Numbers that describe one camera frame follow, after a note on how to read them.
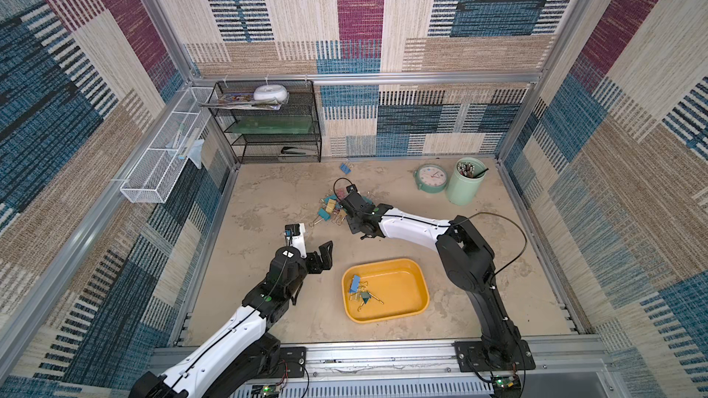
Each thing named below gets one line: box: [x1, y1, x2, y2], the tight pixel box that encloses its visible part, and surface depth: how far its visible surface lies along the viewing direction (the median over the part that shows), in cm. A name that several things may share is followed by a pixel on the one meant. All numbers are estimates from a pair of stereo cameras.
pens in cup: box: [457, 162, 490, 179], surface depth 96 cm
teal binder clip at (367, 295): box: [357, 280, 385, 312], surface depth 84 cm
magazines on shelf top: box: [199, 93, 289, 111], surface depth 82 cm
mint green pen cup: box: [446, 157, 487, 207], surface depth 102 cm
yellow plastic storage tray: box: [341, 257, 430, 324], surface depth 87 cm
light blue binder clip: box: [348, 274, 361, 294], surface depth 85 cm
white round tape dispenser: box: [253, 84, 289, 104], surface depth 91 cm
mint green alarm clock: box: [413, 163, 449, 194], surface depth 114 cm
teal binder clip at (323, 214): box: [308, 207, 331, 228], surface depth 104 cm
